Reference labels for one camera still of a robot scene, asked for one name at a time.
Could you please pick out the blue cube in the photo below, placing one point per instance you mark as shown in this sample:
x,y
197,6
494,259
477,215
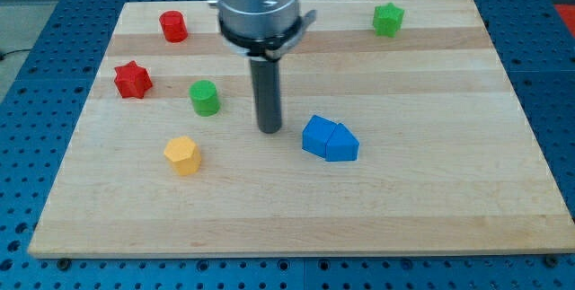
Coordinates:
x,y
316,135

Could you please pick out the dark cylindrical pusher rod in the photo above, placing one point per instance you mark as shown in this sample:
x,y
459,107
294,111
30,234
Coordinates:
x,y
266,93

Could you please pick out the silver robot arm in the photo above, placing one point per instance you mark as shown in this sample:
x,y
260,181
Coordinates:
x,y
263,31

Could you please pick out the red star block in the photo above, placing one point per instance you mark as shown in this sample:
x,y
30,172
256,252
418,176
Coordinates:
x,y
132,80

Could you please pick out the blue triangle block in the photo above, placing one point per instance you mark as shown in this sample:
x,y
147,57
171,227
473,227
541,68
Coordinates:
x,y
342,146

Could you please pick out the yellow hexagon block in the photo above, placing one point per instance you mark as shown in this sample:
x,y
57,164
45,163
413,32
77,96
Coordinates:
x,y
183,155

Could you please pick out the wooden board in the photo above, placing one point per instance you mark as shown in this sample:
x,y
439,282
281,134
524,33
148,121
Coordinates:
x,y
447,162

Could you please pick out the red cylinder block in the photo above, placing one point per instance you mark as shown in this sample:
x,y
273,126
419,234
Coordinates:
x,y
173,26

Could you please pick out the green cylinder block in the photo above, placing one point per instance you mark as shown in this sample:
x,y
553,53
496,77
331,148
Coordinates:
x,y
204,98

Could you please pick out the green star block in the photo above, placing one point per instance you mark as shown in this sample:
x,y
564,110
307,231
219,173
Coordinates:
x,y
387,19

